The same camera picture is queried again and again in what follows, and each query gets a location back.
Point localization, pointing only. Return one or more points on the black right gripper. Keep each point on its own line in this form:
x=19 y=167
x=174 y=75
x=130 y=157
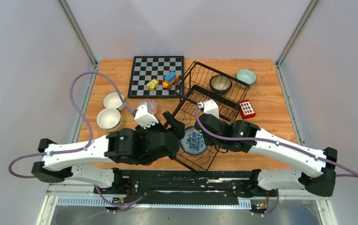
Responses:
x=208 y=142

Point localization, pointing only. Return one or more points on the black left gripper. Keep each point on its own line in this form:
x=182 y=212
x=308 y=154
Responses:
x=178 y=127

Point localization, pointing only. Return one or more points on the white blue rose bowl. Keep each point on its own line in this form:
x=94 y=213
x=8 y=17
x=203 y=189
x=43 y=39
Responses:
x=193 y=142

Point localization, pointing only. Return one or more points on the blue white geometric bowl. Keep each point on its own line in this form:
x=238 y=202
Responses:
x=151 y=103

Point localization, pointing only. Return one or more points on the black patterned rim bowl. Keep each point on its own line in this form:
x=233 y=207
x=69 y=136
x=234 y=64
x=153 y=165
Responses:
x=220 y=82

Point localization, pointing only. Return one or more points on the black wire dish rack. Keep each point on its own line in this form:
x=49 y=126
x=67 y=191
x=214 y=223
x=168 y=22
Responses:
x=201 y=83

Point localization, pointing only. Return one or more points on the white grid pattern bowl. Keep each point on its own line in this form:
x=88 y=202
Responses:
x=247 y=76

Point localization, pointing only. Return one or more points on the beige floral bowl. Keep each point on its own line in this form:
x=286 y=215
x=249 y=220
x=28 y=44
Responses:
x=108 y=118
x=112 y=129

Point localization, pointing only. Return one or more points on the teal white dotted bowl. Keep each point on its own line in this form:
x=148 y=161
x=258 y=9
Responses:
x=113 y=100

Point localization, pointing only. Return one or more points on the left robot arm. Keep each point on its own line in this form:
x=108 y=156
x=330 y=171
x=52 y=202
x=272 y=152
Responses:
x=72 y=161

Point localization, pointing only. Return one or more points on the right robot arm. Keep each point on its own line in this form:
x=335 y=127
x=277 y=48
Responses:
x=311 y=169

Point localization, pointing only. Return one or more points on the red toy window brick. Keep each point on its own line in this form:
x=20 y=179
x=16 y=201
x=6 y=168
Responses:
x=246 y=110

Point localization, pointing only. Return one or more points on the blue yellow toy brick car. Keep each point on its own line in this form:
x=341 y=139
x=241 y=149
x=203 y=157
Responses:
x=170 y=79

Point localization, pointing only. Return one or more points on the yellow owl toy block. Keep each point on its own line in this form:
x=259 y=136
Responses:
x=152 y=84

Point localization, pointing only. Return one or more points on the black and white chessboard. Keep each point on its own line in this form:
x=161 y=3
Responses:
x=147 y=68

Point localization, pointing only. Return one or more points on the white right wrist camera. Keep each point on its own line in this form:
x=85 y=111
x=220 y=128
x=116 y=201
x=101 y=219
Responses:
x=209 y=107

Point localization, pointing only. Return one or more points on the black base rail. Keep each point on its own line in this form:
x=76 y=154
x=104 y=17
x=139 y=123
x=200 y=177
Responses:
x=228 y=190

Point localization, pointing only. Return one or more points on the aluminium frame post right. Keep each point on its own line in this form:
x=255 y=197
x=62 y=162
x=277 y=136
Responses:
x=297 y=31

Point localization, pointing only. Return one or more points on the aluminium frame post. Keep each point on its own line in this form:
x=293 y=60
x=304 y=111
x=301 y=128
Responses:
x=297 y=31
x=77 y=30

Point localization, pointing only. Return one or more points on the aluminium frame post left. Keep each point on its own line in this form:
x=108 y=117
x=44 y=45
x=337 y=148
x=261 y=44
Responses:
x=77 y=30

